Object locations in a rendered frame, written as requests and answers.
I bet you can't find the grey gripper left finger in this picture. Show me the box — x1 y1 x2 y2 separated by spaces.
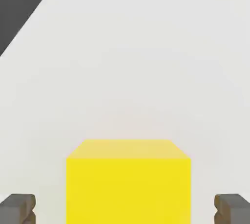
0 193 37 224

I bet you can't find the small yellow cube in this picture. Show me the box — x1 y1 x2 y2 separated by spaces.
66 139 191 224

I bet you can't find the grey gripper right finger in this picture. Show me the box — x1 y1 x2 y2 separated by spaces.
214 193 250 224

